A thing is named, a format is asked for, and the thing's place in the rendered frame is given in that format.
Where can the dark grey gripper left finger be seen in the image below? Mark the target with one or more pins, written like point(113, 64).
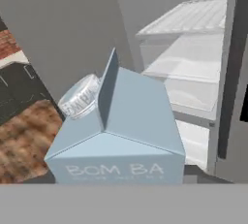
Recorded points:
point(42, 178)

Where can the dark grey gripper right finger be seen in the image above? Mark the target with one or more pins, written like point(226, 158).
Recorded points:
point(197, 175)

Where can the pale blue milk carton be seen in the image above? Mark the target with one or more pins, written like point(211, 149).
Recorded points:
point(135, 114)

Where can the clear fridge drawer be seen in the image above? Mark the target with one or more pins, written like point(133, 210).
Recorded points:
point(193, 95)

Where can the grey fridge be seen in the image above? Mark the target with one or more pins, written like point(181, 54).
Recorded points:
point(232, 72)

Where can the clear glass fridge shelf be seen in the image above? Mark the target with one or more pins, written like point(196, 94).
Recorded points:
point(190, 59)
point(190, 17)

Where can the grey fridge door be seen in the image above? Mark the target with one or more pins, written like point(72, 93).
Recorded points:
point(64, 24)

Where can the black cupboard run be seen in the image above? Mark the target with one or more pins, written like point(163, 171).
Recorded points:
point(19, 89)

